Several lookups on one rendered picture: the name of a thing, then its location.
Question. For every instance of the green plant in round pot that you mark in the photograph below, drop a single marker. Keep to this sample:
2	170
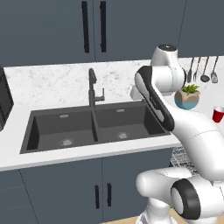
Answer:
188	100

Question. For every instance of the red cup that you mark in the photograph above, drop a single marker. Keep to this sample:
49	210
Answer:
218	115

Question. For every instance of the grey wall cupboard door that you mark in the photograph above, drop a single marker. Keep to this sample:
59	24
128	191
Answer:
40	29
204	26
137	26

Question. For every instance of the hanging steel spatula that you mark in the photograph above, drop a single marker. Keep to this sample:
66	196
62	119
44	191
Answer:
214	76

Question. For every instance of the dark grey tap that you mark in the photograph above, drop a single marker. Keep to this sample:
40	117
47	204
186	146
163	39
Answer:
92	87

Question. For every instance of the grey drawer front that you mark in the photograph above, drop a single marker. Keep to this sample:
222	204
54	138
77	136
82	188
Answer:
13	198
10	179
16	215

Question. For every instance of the grey base cupboard door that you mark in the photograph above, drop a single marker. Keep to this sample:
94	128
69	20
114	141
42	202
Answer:
64	192
125	175

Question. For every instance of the hanging dark ladle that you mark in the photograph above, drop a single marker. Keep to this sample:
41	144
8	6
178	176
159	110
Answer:
205	76

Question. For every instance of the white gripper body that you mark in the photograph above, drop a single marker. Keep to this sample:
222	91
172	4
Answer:
135	93

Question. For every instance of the dishwasher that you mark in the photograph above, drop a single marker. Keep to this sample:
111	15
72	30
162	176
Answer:
179	157

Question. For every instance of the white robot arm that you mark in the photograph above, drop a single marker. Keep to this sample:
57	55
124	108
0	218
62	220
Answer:
201	137

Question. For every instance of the dark double sink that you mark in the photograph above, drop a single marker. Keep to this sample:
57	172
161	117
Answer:
87	128

